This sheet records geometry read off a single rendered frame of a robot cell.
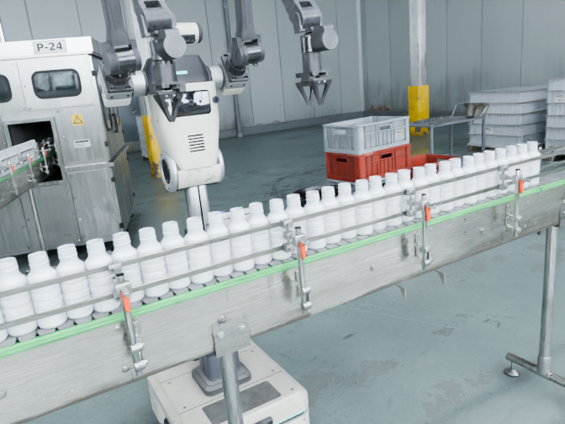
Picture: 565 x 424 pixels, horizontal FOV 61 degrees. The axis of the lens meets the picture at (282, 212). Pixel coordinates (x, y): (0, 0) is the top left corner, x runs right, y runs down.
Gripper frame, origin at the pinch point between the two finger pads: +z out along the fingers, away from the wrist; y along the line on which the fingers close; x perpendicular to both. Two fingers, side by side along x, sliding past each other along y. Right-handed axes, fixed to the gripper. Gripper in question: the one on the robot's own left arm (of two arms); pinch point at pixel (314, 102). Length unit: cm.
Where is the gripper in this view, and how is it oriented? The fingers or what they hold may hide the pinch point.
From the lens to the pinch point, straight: 152.6
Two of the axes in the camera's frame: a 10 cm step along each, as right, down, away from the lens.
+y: -5.0, -1.6, 8.5
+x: -8.6, 2.1, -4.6
